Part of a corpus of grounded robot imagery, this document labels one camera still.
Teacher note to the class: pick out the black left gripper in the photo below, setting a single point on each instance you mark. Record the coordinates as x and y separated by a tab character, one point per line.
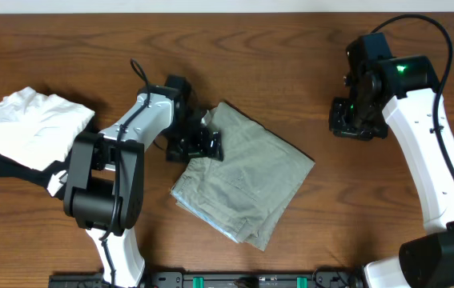
194	146

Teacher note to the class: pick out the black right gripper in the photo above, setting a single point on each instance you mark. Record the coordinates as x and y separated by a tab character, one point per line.
340	126

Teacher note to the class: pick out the grey-green shorts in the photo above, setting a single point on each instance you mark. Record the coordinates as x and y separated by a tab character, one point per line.
244	195

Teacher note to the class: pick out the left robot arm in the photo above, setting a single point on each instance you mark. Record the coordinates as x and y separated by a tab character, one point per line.
104	188

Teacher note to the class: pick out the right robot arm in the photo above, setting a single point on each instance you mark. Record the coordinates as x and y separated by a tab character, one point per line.
389	94

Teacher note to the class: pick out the white folded garment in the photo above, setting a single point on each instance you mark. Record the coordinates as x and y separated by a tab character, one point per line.
31	107

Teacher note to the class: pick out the black folded garment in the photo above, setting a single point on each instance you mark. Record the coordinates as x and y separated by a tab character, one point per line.
2	168

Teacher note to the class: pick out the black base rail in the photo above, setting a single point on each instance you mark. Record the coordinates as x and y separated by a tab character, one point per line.
321	278

